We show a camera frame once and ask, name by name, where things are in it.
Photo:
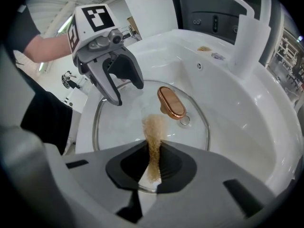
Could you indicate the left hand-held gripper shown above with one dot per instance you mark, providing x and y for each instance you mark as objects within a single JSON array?
[{"x": 95, "y": 32}]

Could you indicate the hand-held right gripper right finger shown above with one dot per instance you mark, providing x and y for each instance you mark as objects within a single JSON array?
[{"x": 209, "y": 189}]

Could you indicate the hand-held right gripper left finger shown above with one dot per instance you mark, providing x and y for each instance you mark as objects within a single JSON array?
[{"x": 90, "y": 174}]

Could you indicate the yellow sponge piece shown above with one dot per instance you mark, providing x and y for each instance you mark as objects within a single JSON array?
[{"x": 154, "y": 139}]

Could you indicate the person's left forearm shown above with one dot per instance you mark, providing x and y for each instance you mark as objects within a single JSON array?
[{"x": 50, "y": 49}]

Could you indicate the brown cardboard board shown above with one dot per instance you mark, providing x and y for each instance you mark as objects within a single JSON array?
[{"x": 133, "y": 27}]

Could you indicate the person's black shirt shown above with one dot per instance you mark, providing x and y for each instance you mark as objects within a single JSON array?
[{"x": 47, "y": 117}]

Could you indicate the white ceramic sink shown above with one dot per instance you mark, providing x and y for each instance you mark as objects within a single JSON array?
[{"x": 237, "y": 117}]

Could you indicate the small grey wrapper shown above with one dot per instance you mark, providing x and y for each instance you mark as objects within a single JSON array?
[{"x": 218, "y": 56}]

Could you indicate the white faucet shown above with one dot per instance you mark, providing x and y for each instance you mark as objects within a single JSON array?
[{"x": 247, "y": 46}]

